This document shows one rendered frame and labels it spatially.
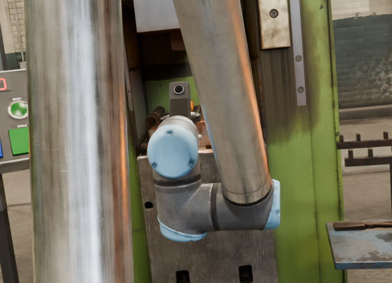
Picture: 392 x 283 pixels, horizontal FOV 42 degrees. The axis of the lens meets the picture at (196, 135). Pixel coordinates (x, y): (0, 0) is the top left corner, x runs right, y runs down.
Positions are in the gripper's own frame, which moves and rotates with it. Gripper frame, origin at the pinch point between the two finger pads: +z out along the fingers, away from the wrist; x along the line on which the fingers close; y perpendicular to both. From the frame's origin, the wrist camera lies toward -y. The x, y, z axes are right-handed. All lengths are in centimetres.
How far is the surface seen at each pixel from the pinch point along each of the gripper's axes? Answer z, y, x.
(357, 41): 625, 1, 217
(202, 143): 25.1, 13.0, 3.1
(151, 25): 25.6, -23.0, -8.3
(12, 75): 19, -13, -49
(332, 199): 40, 39, 44
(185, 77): 73, -4, -3
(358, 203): 234, 108, 104
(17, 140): 7.9, 4.3, -45.7
